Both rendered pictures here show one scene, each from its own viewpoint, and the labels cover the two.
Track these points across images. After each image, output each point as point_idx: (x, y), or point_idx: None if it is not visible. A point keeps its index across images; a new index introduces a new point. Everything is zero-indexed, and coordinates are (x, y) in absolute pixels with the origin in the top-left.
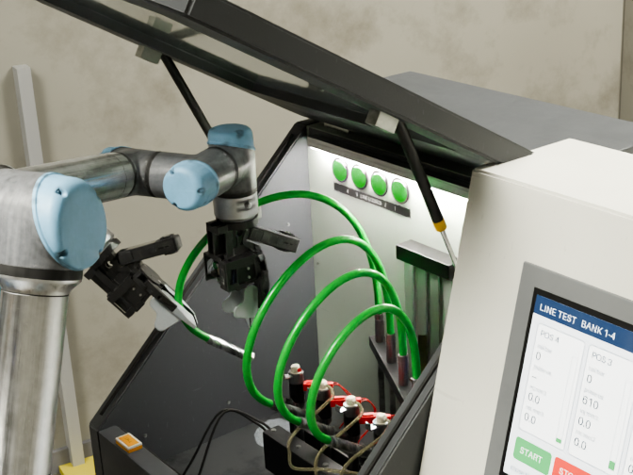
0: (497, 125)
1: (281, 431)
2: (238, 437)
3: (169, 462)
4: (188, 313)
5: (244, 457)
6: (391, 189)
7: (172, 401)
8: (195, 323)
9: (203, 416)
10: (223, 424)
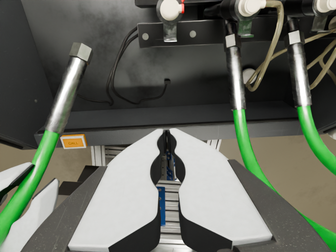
0: None
1: (151, 30)
2: (36, 1)
3: (52, 76)
4: (36, 211)
5: (74, 18)
6: None
7: (7, 76)
8: (53, 185)
9: (13, 35)
10: (16, 9)
